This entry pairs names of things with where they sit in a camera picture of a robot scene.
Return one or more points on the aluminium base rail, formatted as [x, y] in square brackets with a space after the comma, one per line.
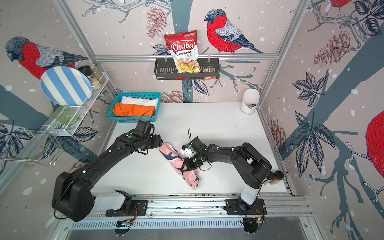
[167, 206]

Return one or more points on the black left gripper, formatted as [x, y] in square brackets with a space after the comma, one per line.
[158, 141]

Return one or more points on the orange cloth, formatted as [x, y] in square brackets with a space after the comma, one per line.
[131, 110]

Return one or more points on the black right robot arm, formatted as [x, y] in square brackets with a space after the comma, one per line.
[250, 164]

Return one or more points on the black lid shaker bottle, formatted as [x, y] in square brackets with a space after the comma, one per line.
[269, 178]

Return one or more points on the white shorts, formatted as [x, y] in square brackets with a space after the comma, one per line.
[140, 102]

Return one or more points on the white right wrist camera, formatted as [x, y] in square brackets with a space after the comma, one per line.
[187, 151]

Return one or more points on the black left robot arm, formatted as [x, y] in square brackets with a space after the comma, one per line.
[72, 195]

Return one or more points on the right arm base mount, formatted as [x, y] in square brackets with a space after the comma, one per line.
[241, 208]

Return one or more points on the pink patterned cloth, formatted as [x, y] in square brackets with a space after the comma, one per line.
[192, 178]

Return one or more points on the white mannequin head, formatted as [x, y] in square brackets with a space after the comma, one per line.
[250, 101]

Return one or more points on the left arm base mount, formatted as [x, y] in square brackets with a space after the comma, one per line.
[129, 207]

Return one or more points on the beige spice jar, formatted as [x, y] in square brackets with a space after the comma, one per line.
[96, 78]

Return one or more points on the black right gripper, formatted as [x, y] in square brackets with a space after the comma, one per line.
[188, 166]

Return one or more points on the metal wire rack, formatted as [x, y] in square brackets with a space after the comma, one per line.
[31, 148]

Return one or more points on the red Chuba chips bag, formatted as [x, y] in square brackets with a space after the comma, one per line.
[184, 50]

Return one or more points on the dark lid spice jar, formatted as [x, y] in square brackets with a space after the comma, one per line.
[87, 71]

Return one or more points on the green glass cup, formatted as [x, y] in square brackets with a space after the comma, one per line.
[65, 115]

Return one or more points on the blue white striped plate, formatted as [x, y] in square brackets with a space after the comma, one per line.
[66, 86]

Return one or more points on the clear acrylic wall shelf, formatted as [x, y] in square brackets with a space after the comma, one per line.
[78, 113]

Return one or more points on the teal plastic basket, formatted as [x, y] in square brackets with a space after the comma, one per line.
[149, 96]

